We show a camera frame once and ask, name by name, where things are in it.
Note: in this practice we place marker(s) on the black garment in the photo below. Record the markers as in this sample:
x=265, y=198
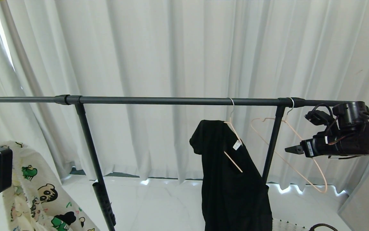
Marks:
x=229, y=192

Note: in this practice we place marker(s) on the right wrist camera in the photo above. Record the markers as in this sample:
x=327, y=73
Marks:
x=319, y=118

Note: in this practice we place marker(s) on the black clothes rack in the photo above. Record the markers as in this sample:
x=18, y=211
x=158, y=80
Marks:
x=171, y=101

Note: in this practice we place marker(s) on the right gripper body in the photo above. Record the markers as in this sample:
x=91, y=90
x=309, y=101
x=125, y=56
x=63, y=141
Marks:
x=364, y=141

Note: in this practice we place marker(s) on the white laundry basket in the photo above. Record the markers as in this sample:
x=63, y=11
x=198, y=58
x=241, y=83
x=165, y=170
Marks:
x=284, y=225

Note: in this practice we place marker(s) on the cream printed garment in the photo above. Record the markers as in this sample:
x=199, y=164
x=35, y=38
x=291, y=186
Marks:
x=27, y=192

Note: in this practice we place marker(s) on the white curtain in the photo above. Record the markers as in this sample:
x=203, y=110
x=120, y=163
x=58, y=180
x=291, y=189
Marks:
x=171, y=48

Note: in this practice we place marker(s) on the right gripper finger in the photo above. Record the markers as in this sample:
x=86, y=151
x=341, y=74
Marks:
x=296, y=150

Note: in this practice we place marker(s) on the pink clothes hanger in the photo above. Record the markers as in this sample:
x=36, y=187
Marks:
x=232, y=161
x=326, y=187

